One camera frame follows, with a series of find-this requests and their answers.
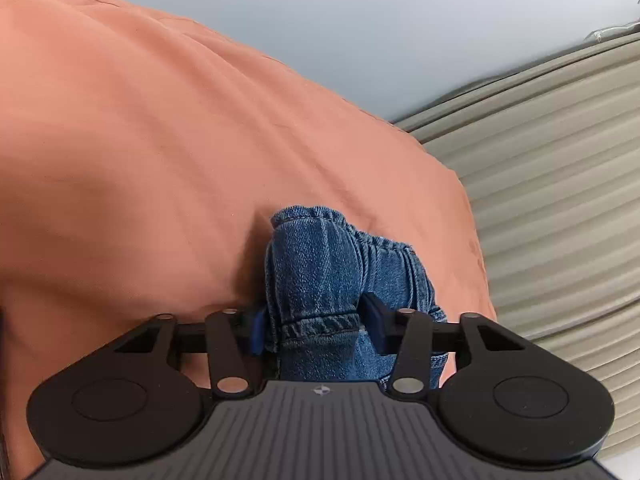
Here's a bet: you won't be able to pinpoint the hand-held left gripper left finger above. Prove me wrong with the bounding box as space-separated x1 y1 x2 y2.
102 308 266 399

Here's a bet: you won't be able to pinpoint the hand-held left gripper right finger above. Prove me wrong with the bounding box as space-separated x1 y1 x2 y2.
360 292 544 397

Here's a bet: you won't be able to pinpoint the blue denim pants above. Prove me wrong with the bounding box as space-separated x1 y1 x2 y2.
263 204 449 394

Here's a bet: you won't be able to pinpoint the orange duvet cover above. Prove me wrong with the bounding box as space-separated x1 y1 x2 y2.
0 0 499 480

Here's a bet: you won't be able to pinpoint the beige pleated curtain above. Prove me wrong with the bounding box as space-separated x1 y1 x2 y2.
391 22 640 457

